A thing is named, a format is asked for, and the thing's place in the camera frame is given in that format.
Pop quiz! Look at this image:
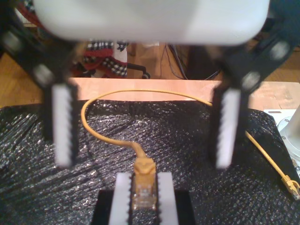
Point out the hanging dark cable bundle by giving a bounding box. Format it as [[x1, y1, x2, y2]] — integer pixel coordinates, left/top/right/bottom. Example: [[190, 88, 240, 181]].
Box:
[[161, 43, 188, 80]]

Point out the black office chair base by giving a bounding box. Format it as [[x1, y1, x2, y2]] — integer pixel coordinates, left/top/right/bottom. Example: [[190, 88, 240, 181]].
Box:
[[126, 62, 151, 80]]

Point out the black bubble wrap mat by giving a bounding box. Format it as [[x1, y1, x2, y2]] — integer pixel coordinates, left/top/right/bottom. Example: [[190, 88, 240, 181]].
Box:
[[0, 99, 300, 225]]

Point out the yellow network cable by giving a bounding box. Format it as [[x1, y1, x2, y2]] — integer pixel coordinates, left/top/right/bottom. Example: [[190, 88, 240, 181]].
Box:
[[81, 90, 300, 210]]

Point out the red checked fabric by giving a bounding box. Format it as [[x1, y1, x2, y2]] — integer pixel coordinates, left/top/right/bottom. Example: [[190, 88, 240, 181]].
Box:
[[70, 40, 129, 78]]

